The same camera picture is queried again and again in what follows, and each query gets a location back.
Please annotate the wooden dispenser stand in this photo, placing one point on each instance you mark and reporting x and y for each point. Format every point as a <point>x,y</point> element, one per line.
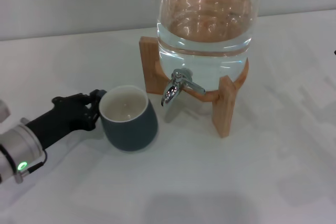
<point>149,64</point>

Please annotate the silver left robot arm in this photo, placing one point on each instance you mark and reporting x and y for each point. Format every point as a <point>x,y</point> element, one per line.
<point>23,142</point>

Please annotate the chrome faucet with lever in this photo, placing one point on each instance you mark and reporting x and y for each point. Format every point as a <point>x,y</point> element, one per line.
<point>172,91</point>

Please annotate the black ceramic cup white inside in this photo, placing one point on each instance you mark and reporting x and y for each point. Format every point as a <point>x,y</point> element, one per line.
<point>131,134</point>

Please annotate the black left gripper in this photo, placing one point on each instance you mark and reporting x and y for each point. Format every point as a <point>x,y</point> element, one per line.
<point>60,121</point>

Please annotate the glass water dispenser jar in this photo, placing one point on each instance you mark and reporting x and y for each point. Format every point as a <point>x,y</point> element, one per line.
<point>204,37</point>

